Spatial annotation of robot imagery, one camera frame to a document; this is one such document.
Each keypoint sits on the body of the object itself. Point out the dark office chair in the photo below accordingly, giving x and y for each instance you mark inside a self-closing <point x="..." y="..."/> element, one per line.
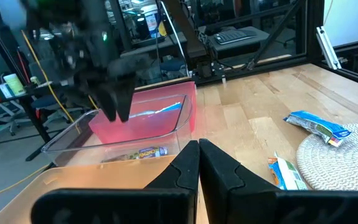
<point x="172" y="65"/>

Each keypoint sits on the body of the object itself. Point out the black standing desk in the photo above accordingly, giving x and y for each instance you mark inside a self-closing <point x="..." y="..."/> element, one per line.
<point x="34" y="115"/>

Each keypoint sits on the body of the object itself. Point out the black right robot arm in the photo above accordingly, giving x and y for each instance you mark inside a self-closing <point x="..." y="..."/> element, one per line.
<point x="188" y="28"/>

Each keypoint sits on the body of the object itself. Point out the clear plastic bin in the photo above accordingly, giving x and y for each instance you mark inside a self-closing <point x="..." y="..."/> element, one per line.
<point x="73" y="149"/>

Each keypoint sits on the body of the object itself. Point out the blue Chewy granola bar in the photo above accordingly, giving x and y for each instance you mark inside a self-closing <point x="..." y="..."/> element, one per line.
<point x="315" y="126"/>
<point x="147" y="153"/>

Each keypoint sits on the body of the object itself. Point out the silver aluminium bracket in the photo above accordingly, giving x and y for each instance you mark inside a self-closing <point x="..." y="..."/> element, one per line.
<point x="328" y="48"/>

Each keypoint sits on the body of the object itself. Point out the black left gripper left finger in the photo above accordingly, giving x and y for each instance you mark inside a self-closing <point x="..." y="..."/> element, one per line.
<point x="166" y="205"/>

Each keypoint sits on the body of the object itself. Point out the red plastic tray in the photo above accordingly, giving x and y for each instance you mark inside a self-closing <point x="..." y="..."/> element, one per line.
<point x="166" y="90"/>

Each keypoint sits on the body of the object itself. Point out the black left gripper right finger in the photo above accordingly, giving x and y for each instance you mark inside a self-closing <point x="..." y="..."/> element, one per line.
<point x="234" y="202"/>

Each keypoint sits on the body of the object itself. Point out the black computer keyboard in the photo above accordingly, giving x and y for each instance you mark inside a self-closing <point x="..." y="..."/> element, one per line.
<point x="234" y="35"/>

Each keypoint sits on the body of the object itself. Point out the blue-seat office chair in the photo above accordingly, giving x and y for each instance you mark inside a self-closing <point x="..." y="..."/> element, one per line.
<point x="46" y="102"/>

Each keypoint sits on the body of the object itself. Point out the white-base office chair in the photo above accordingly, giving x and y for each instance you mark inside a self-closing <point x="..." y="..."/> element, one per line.
<point x="7" y="124"/>

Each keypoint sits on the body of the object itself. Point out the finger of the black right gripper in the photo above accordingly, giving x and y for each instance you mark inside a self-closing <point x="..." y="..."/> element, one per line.
<point x="125" y="99"/>
<point x="108" y="102"/>

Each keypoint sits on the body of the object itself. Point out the orange plastic tray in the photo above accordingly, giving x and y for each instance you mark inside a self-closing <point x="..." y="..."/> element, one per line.
<point x="104" y="177"/>

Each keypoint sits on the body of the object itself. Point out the light blue red-tipped bar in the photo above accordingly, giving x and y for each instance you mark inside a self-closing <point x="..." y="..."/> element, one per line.
<point x="286" y="175"/>
<point x="169" y="108"/>

